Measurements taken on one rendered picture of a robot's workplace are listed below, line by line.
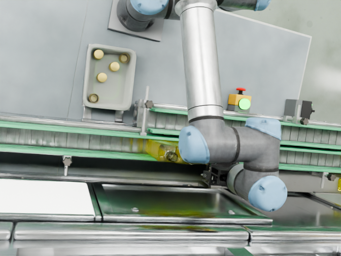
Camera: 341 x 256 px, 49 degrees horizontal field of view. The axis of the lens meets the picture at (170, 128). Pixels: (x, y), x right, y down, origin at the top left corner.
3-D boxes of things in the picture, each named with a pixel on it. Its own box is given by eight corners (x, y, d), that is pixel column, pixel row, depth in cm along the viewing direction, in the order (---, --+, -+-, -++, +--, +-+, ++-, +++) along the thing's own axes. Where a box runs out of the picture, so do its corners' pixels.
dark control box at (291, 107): (282, 116, 166) (294, 118, 158) (285, 98, 165) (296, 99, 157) (298, 118, 168) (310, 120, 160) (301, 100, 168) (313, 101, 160)
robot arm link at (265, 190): (292, 173, 77) (288, 214, 78) (264, 163, 88) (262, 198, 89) (258, 174, 75) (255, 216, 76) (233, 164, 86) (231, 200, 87)
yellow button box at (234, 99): (226, 110, 158) (234, 111, 151) (228, 92, 157) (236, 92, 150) (241, 112, 160) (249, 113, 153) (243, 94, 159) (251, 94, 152)
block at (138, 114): (131, 125, 140) (134, 127, 134) (133, 100, 140) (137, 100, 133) (140, 126, 141) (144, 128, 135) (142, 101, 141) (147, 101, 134)
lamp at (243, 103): (237, 108, 151) (240, 109, 148) (238, 97, 151) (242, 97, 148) (247, 109, 152) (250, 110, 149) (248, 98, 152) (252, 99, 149)
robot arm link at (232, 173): (264, 167, 88) (259, 201, 89) (254, 163, 92) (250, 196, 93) (235, 166, 86) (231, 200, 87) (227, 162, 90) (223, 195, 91)
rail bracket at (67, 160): (59, 169, 129) (59, 179, 116) (61, 150, 128) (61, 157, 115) (71, 170, 130) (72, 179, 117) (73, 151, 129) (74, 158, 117)
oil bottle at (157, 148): (144, 151, 136) (159, 163, 116) (146, 136, 136) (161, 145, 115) (159, 152, 138) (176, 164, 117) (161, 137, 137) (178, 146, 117)
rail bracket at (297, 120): (280, 121, 151) (300, 124, 139) (282, 103, 151) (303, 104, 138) (288, 122, 153) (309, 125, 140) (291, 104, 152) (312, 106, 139)
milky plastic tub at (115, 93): (80, 105, 140) (81, 106, 132) (86, 44, 138) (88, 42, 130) (126, 109, 145) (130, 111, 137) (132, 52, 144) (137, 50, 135)
